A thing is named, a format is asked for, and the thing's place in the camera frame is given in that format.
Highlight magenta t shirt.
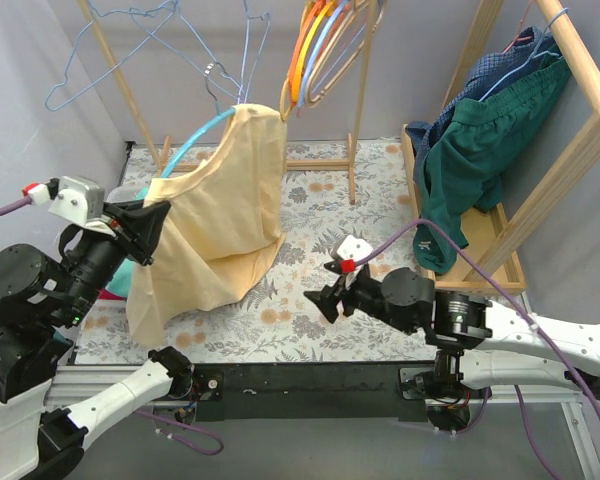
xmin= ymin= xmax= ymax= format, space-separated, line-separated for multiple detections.
xmin=99 ymin=290 xmax=125 ymax=301

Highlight teal green shirt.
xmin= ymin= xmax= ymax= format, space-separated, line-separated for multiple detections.
xmin=104 ymin=186 xmax=149 ymax=299

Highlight beige garment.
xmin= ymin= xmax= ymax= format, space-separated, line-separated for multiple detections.
xmin=126 ymin=104 xmax=287 ymax=347

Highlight teal plastic hanger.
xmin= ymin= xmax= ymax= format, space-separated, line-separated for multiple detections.
xmin=159 ymin=61 xmax=235 ymax=178

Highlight light blue wire hanger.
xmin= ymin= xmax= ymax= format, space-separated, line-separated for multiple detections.
xmin=44 ymin=0 xmax=181 ymax=112
xmin=236 ymin=0 xmax=271 ymax=104
xmin=72 ymin=1 xmax=251 ymax=104

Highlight beige plastic hanger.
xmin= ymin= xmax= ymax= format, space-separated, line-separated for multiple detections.
xmin=299 ymin=0 xmax=389 ymax=116

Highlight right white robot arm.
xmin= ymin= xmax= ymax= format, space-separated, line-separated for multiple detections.
xmin=304 ymin=262 xmax=600 ymax=400

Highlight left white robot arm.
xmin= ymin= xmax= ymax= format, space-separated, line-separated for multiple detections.
xmin=0 ymin=201 xmax=193 ymax=479

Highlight white plastic laundry basket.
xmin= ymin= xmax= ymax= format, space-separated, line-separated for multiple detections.
xmin=106 ymin=185 xmax=143 ymax=203

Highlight floral table cloth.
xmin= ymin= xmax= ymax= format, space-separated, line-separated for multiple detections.
xmin=74 ymin=138 xmax=531 ymax=365

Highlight dark green shorts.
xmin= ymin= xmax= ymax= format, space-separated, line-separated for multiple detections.
xmin=414 ymin=56 xmax=571 ymax=274

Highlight orange plastic hangers bunch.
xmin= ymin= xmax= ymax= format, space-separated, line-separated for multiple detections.
xmin=278 ymin=0 xmax=366 ymax=121

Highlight blue checkered shorts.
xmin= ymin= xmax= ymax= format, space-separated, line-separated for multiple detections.
xmin=405 ymin=27 xmax=562 ymax=181

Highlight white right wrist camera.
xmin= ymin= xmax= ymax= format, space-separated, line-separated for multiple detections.
xmin=332 ymin=234 xmax=373 ymax=288

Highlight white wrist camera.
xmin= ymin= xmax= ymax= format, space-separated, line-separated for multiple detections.
xmin=22 ymin=176 xmax=114 ymax=237
xmin=332 ymin=234 xmax=373 ymax=288

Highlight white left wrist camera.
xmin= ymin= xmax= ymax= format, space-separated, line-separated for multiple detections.
xmin=22 ymin=176 xmax=114 ymax=237

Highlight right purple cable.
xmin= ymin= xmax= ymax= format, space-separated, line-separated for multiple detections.
xmin=352 ymin=218 xmax=600 ymax=480

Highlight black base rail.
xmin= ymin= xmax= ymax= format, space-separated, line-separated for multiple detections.
xmin=149 ymin=359 xmax=496 ymax=426

